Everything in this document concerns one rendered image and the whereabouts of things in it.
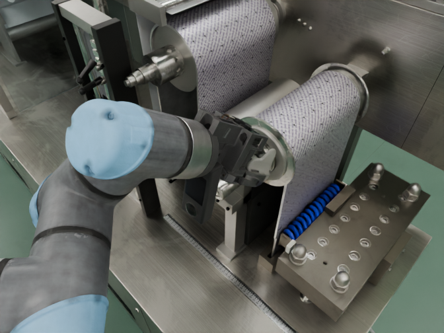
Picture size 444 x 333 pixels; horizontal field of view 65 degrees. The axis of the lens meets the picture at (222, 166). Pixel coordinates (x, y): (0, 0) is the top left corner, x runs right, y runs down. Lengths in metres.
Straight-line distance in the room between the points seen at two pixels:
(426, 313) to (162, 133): 1.84
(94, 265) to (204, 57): 0.47
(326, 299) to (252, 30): 0.57
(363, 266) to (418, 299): 1.28
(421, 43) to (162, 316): 0.78
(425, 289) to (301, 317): 1.32
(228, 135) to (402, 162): 2.25
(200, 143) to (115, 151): 0.12
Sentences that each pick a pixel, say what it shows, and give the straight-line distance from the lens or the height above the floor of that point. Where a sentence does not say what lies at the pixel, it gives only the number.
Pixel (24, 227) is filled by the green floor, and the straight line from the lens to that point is 2.34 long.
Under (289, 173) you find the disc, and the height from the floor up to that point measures 1.25.
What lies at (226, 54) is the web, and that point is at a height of 1.35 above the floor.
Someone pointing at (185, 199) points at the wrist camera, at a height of 1.29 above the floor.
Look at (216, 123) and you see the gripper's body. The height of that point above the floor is 1.43.
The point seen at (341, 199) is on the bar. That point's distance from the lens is 0.89.
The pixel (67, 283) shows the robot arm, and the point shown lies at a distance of 0.34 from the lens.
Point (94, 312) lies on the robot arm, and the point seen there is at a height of 1.41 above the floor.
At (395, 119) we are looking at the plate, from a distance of 0.89.
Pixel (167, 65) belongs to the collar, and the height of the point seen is 1.35.
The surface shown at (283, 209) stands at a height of 1.13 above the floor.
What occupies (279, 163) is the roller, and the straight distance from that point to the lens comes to 0.63.
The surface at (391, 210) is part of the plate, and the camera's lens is 0.93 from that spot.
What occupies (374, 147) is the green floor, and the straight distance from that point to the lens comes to 2.68.
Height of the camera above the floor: 1.71
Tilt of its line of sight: 47 degrees down
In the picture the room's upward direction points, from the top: straight up
